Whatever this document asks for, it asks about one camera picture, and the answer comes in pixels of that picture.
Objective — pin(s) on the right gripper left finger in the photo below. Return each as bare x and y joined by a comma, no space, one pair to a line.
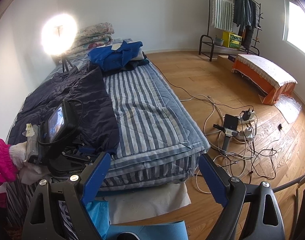
43,219

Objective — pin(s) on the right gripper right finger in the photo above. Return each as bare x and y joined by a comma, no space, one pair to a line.
263,221

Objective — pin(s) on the navy quilted puffer jacket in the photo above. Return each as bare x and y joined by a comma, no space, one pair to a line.
85,90

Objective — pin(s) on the left forearm pink sleeve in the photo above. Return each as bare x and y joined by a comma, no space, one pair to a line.
8,171

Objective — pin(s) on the black clothes rack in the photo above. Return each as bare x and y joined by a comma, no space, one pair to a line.
212,41

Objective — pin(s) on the dark hanging clothes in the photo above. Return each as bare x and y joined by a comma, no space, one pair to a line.
246,17

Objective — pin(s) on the left hand white glove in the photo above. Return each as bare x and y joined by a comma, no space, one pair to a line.
29,173

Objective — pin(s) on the light blue mat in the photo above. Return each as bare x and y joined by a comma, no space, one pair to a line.
98,212

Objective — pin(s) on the white towel under mattress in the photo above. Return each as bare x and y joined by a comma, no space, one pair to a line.
147,203

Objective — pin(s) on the black light tripod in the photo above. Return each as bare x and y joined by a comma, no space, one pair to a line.
66,63

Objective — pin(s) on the spare gripper on floor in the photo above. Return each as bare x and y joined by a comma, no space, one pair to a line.
229,128

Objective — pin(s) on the white power strip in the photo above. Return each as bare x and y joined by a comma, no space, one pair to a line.
247,121

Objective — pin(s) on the royal blue garment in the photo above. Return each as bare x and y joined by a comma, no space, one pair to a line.
108,59

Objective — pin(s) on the blue white striped quilt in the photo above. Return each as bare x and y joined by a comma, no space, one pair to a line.
160,143

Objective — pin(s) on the dark garment under blue one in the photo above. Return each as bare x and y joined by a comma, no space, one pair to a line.
133,64

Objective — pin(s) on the floral folded quilts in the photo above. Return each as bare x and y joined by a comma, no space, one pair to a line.
91,37

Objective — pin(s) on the orange covered bench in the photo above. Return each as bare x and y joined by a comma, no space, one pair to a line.
272,80

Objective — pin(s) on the yellow crate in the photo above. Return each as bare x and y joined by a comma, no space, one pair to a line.
231,40

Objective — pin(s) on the window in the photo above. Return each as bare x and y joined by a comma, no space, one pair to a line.
294,25

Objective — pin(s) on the striped hanging towel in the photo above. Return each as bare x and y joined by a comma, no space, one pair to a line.
222,14

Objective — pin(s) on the bright ring light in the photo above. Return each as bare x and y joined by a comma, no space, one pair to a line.
58,34

